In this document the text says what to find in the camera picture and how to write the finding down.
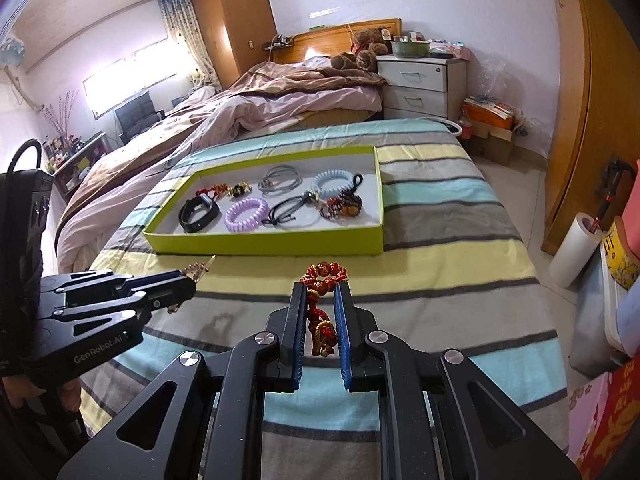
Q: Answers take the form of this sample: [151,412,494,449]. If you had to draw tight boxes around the brown teddy bear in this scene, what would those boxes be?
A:
[330,26,393,72]

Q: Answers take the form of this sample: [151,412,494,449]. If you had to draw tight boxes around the person's left hand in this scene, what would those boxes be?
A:
[2,377,83,413]

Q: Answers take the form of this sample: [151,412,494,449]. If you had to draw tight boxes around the grey plastic bag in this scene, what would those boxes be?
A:
[570,255,626,376]

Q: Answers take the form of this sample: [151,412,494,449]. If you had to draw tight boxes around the blue wall fan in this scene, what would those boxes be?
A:
[0,37,26,68]

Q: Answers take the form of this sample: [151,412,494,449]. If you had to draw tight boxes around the green basin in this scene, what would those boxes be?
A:
[390,39,432,59]

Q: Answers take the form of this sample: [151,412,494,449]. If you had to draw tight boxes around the wooden headboard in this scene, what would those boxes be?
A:
[272,18,402,66]

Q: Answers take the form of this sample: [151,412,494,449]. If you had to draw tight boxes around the yellow-green cardboard tray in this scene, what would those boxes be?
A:
[142,146,386,257]

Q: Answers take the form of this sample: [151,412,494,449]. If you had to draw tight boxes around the grey hair ties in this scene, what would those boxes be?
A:
[258,164,303,197]

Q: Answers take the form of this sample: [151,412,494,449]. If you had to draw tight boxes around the pink red gift bag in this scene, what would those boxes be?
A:
[567,360,640,480]

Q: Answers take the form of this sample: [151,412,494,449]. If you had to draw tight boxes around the yellow patterned box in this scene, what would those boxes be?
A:
[602,216,640,291]

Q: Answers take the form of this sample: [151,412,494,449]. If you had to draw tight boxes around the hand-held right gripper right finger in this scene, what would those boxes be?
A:
[334,282,583,480]

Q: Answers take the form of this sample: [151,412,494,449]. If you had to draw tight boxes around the tall narrow wooden wardrobe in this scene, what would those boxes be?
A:
[189,0,278,90]

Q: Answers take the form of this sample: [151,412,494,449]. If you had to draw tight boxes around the clear plastic bag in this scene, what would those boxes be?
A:
[467,57,506,101]

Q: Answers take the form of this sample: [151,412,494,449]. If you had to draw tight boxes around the blue spiral hair tie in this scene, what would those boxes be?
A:
[311,170,353,200]

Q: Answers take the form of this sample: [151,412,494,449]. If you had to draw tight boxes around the purple spiral hair tie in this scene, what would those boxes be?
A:
[225,197,271,233]

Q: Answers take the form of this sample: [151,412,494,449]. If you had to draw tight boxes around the floral curtain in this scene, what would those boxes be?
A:
[157,0,222,92]

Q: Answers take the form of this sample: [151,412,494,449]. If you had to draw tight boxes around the black cord hair tie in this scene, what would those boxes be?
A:
[265,192,321,228]

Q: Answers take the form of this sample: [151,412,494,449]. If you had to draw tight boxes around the black red device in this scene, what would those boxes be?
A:
[595,157,637,221]

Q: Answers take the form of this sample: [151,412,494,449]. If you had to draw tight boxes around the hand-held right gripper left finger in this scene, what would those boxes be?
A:
[55,280,308,480]

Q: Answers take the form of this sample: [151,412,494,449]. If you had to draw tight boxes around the black cable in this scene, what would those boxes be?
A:
[7,139,46,176]

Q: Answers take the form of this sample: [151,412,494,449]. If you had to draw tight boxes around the red gold knot bracelet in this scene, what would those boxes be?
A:
[300,261,349,358]

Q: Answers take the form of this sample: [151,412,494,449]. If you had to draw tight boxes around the large wooden wardrobe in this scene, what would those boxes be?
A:
[542,0,640,256]

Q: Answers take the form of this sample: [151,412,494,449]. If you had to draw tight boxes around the striped bed sheet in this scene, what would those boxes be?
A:
[80,120,571,480]

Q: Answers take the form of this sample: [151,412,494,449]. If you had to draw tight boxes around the black office chair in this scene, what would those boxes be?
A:
[114,91,166,146]

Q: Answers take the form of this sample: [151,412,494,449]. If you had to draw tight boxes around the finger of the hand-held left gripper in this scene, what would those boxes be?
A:
[42,286,197,339]
[42,269,197,307]

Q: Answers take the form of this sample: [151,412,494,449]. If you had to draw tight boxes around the cluttered wooden shelf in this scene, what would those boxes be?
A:
[42,130,108,196]

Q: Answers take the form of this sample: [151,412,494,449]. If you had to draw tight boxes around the white paper roll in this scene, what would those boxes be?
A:
[548,211,603,289]

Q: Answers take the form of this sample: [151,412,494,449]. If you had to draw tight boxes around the pink beaded bracelet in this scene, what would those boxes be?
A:
[319,194,363,220]

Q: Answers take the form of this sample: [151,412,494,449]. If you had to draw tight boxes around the white nightstand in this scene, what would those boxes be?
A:
[376,55,468,122]

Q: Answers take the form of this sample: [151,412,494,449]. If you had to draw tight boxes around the brown blanket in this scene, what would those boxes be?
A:
[55,60,388,241]

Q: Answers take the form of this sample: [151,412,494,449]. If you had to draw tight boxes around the black wristband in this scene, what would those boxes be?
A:
[178,194,222,233]

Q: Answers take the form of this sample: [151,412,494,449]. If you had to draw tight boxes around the dried flower branches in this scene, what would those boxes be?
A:
[40,91,81,141]

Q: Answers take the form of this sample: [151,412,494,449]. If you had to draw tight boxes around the cardboard box of books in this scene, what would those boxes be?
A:
[460,94,518,167]

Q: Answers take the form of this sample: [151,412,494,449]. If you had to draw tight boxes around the small gold ornament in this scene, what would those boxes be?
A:
[181,255,217,282]

